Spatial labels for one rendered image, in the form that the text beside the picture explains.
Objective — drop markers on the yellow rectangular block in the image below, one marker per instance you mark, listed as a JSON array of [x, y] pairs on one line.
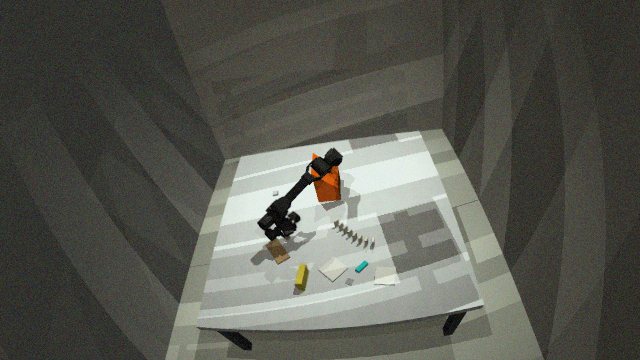
[[302, 276]]

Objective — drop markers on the cyan rectangular block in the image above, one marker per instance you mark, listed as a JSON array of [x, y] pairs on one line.
[[361, 266]]

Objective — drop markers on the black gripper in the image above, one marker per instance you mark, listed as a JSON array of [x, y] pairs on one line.
[[272, 234]]

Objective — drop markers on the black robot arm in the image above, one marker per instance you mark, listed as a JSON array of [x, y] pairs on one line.
[[279, 207]]

